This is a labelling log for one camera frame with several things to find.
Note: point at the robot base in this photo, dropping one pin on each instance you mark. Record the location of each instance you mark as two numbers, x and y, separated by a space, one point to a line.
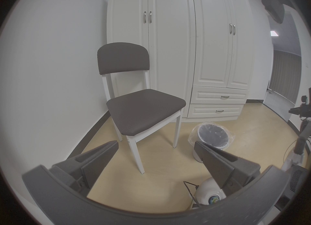
206 190

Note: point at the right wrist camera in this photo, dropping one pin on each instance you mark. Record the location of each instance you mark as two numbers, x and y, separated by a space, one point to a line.
303 99

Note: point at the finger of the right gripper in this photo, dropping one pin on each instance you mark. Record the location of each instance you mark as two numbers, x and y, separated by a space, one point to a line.
296 111

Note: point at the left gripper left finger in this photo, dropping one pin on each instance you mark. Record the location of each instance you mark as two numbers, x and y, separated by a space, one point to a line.
97 163

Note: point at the white chair grey seat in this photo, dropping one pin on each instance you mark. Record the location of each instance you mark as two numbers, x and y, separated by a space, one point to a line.
141 112

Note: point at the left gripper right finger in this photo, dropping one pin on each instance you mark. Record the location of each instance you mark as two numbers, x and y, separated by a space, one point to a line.
218 163

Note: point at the white trash bin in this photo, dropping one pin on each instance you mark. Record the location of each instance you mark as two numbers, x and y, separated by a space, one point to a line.
198 156

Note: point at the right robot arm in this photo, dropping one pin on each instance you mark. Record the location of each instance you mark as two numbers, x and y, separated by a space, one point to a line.
302 139

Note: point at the grey curtain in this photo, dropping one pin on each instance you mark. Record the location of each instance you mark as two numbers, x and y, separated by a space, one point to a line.
285 78

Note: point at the ceiling light panel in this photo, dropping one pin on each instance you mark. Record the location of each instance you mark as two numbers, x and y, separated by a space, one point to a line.
274 33

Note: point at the white wardrobe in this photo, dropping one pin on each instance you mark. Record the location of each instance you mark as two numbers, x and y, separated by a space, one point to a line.
170 37

